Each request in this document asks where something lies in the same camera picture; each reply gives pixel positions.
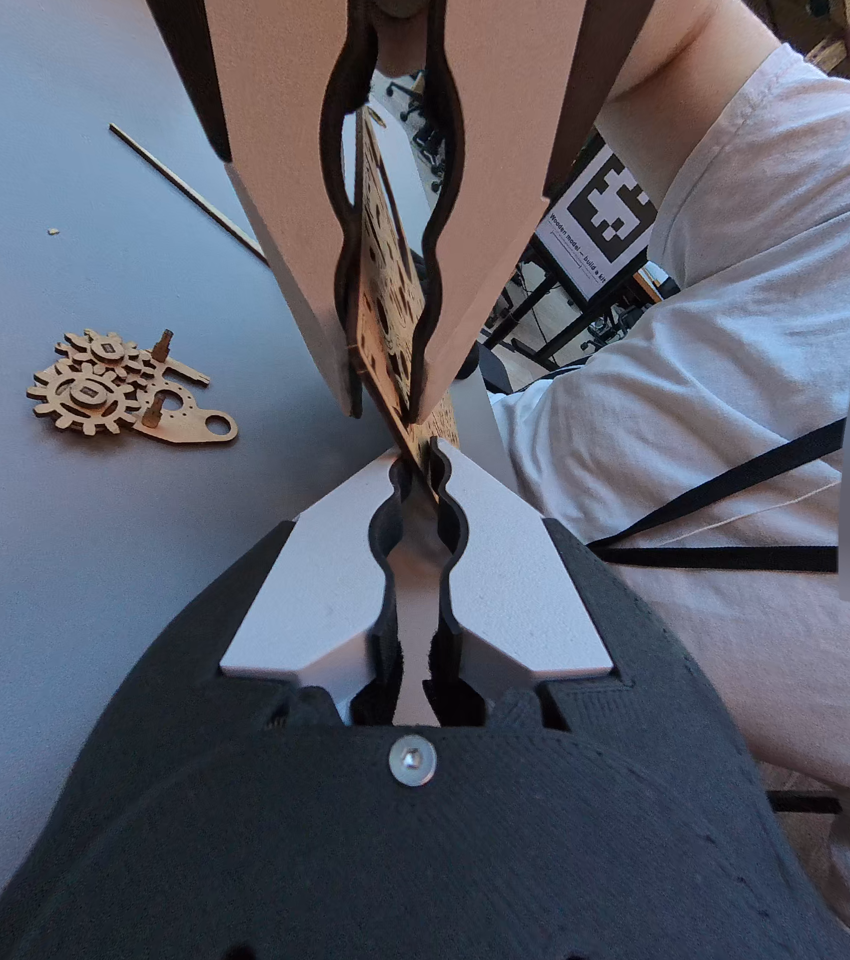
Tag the wooden laser-cut parts sheet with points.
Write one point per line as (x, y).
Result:
(387, 300)

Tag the person's white shirt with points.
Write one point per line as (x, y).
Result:
(732, 337)

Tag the thin wooden stick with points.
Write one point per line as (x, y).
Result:
(185, 191)

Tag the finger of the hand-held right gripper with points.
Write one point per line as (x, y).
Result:
(507, 150)
(275, 112)

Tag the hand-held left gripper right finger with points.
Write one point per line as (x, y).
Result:
(515, 600)

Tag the row of black office chairs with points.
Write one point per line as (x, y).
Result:
(428, 142)

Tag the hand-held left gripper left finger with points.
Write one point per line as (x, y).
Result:
(305, 600)

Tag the black-and-white marker sign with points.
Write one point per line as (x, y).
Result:
(604, 202)

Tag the person's right forearm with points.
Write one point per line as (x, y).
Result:
(664, 45)

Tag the wooden gear assembly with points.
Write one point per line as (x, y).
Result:
(87, 397)

